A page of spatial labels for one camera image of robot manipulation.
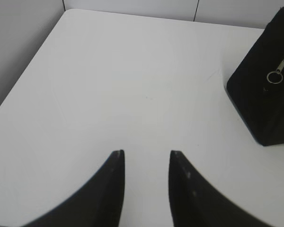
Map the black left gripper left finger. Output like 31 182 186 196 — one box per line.
27 150 125 227

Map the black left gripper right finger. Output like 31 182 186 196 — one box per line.
169 150 267 227

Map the black bag with tan handles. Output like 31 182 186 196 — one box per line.
226 7 284 146

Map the silver zipper pull with ring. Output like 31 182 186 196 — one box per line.
266 58 284 85

